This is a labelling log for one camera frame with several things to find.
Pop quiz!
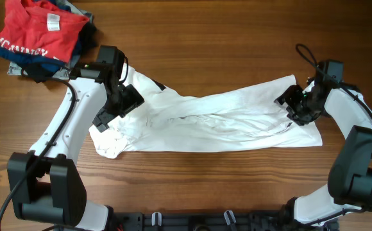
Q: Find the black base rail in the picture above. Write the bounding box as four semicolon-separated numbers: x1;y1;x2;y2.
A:
109;210;339;231

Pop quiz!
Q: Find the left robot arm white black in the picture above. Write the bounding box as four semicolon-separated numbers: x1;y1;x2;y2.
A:
3;60;144;230

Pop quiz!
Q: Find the navy blue folded garment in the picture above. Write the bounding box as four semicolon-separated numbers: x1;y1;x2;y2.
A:
0;0;83;73

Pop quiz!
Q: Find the grey printed folded garment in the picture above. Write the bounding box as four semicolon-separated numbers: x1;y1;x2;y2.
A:
6;1;94;81

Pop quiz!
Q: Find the white rail clip left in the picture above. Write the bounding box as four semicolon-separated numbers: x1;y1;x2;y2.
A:
151;212;162;227

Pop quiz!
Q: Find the white t-shirt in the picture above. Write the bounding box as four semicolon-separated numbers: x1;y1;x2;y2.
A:
89;67;323;158

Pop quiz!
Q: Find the red folded t-shirt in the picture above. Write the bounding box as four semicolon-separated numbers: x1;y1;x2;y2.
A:
0;0;90;64

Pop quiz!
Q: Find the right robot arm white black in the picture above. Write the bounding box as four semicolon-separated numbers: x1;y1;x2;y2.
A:
266;81;372;230

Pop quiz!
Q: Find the black folded garment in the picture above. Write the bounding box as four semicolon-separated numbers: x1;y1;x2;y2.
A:
7;22;97;82

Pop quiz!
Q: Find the white rail clip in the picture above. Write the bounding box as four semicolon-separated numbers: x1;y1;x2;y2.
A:
151;212;162;227
223;210;236;226

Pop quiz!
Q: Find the white rail clip right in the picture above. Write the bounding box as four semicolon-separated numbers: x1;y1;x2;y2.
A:
223;210;236;226

